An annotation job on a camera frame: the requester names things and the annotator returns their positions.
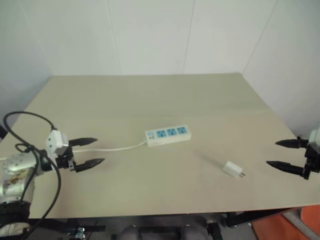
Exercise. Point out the white power strip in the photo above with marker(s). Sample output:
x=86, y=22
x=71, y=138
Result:
x=168, y=135

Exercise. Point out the dark rounded shape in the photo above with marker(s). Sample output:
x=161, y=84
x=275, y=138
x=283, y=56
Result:
x=130, y=233

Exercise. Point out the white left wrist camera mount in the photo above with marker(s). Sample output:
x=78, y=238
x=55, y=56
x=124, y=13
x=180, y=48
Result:
x=55, y=142

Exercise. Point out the orange object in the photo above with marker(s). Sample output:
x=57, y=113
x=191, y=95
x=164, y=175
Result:
x=295, y=225

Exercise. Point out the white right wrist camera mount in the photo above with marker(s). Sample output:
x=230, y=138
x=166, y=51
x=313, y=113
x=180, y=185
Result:
x=315, y=137

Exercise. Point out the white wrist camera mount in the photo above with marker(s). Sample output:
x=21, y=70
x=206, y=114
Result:
x=315, y=137
x=55, y=142

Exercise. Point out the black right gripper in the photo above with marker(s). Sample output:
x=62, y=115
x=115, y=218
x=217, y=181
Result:
x=311, y=160

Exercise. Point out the black metal table frame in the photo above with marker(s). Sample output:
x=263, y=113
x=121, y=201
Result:
x=250, y=217

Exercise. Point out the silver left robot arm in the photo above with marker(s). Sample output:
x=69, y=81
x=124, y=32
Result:
x=17, y=165

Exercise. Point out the white plug adapter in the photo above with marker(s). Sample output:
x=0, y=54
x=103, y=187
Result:
x=232, y=169

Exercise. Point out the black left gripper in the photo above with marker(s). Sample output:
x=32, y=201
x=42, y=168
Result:
x=65, y=161

